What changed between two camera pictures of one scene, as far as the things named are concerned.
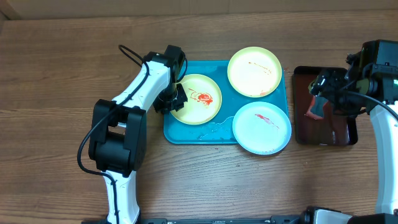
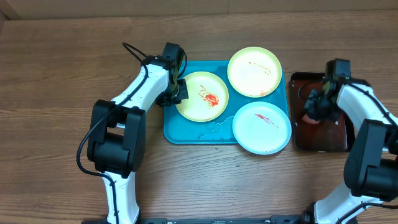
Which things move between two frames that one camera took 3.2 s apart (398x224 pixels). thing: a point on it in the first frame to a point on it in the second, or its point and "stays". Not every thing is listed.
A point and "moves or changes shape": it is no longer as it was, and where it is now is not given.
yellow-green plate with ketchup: x=204 y=99 moves or changes shape
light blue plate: x=262 y=127 stays
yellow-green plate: x=254 y=72 stays
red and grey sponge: x=316 y=109 moves or changes shape
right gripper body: x=329 y=84 to x=324 y=107
